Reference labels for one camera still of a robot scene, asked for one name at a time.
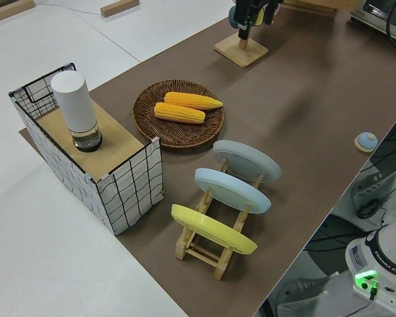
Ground grey plate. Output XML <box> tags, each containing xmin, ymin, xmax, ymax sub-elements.
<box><xmin>212</xmin><ymin>139</ymin><xmax>282</xmax><ymax>184</ymax></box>

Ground brown wicker basket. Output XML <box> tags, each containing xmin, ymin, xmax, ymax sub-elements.
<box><xmin>132</xmin><ymin>79</ymin><xmax>226</xmax><ymax>151</ymax></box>

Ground blue bell on wooden base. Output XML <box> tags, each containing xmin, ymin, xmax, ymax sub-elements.
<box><xmin>354</xmin><ymin>131</ymin><xmax>379</xmax><ymax>153</ymax></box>

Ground white cylinder with clear base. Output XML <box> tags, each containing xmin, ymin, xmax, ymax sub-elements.
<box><xmin>50</xmin><ymin>72</ymin><xmax>103</xmax><ymax>153</ymax></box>

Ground yellow plate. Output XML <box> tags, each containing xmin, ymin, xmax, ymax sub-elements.
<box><xmin>170</xmin><ymin>203</ymin><xmax>259</xmax><ymax>255</ymax></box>

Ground long wooden block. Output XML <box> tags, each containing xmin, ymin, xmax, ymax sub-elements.
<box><xmin>0</xmin><ymin>0</ymin><xmax>36</xmax><ymax>24</ymax></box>

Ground short wooden block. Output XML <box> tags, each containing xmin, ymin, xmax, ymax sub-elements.
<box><xmin>100</xmin><ymin>0</ymin><xmax>141</xmax><ymax>18</ymax></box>

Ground wooden drawer cabinet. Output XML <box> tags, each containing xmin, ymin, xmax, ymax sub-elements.
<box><xmin>279</xmin><ymin>0</ymin><xmax>339</xmax><ymax>15</ymax></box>

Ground wooden mug tree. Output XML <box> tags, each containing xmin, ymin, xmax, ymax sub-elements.
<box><xmin>213</xmin><ymin>28</ymin><xmax>269</xmax><ymax>69</ymax></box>

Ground black wire basket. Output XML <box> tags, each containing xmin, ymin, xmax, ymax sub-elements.
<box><xmin>15</xmin><ymin>61</ymin><xmax>77</xmax><ymax>120</ymax></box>

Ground yellow corn cob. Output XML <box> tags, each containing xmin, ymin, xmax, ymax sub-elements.
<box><xmin>154</xmin><ymin>102</ymin><xmax>207</xmax><ymax>125</ymax></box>
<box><xmin>164</xmin><ymin>91</ymin><xmax>224</xmax><ymax>111</ymax></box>

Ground white toaster oven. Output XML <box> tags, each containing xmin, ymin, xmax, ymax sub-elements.
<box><xmin>348</xmin><ymin>0</ymin><xmax>396</xmax><ymax>46</ymax></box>

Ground brown table mat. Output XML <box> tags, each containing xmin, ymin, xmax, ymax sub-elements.
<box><xmin>18</xmin><ymin>0</ymin><xmax>396</xmax><ymax>317</ymax></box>

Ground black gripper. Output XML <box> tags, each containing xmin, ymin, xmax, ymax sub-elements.
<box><xmin>234</xmin><ymin>0</ymin><xmax>282</xmax><ymax>40</ymax></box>

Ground black floor cable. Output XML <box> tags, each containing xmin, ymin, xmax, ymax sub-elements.
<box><xmin>305</xmin><ymin>226</ymin><xmax>362</xmax><ymax>254</ymax></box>

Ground light blue plate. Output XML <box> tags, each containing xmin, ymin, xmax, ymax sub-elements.
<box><xmin>193</xmin><ymin>167</ymin><xmax>273</xmax><ymax>215</ymax></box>

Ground grey sneaker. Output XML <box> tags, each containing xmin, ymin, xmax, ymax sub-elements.
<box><xmin>276</xmin><ymin>276</ymin><xmax>334</xmax><ymax>317</ymax></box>

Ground black coiled cable plug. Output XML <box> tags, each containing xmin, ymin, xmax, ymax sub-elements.
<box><xmin>355</xmin><ymin>199</ymin><xmax>383</xmax><ymax>221</ymax></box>

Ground grey power strip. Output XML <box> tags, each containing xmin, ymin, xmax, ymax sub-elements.
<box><xmin>352</xmin><ymin>166</ymin><xmax>395</xmax><ymax>212</ymax></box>

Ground grid-pattern box with wood top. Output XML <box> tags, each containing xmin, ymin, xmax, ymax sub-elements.
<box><xmin>8</xmin><ymin>61</ymin><xmax>165</xmax><ymax>236</ymax></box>

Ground wooden plate rack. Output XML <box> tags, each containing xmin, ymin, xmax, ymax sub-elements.
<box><xmin>174</xmin><ymin>157</ymin><xmax>265</xmax><ymax>281</ymax></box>

